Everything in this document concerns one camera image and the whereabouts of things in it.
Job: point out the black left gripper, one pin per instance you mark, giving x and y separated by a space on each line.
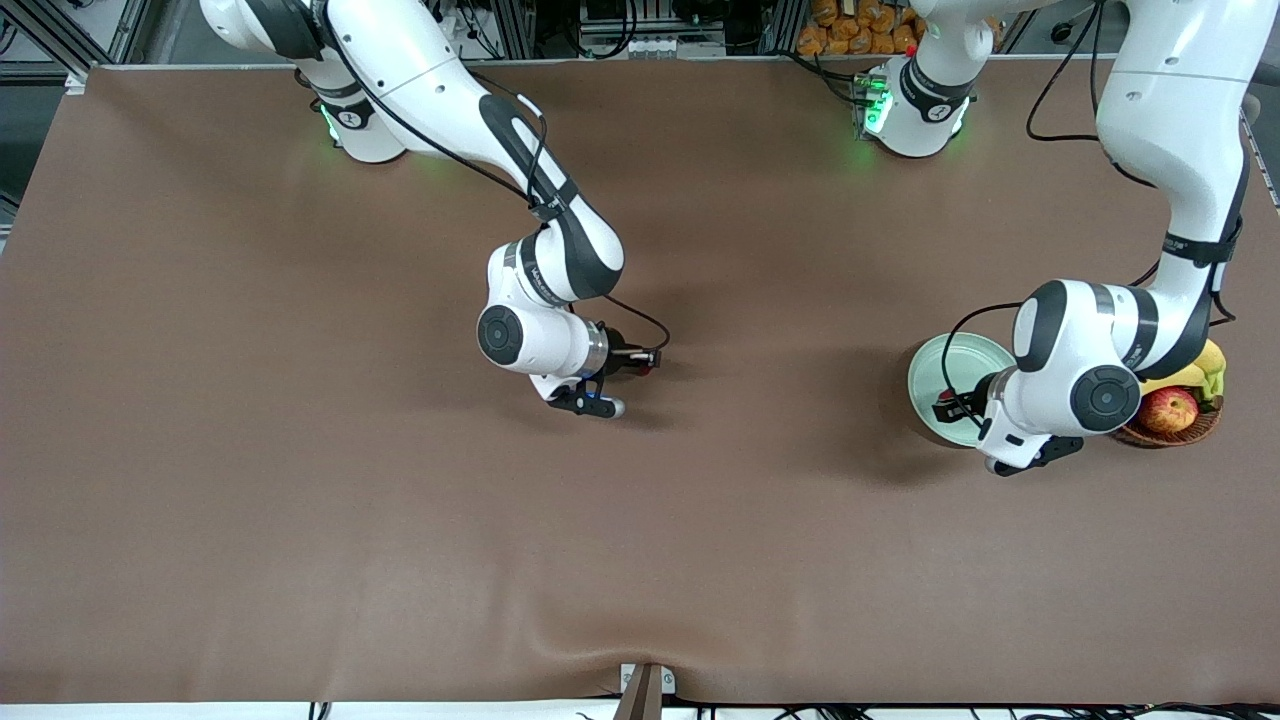
966 402

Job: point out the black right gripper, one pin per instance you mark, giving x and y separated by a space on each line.
622 357

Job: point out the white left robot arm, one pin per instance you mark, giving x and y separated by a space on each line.
1170 100

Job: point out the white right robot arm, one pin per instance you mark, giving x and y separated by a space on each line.
420 70

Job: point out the pale green round plate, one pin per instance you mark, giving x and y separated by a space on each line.
945 360

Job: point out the brown table cloth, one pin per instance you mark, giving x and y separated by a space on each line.
600 520

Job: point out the brown wicker basket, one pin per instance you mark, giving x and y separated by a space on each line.
1150 438

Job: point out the red apple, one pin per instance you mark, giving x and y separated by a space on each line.
1170 410

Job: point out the yellow banana bunch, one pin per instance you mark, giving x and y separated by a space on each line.
1212 372

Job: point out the white power strip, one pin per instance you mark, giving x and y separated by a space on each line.
670 46

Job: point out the orange snack bags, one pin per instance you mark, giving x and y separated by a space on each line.
850 30

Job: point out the office chair base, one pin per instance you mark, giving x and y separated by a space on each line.
1060 30

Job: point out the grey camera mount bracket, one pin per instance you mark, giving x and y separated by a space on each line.
642 692

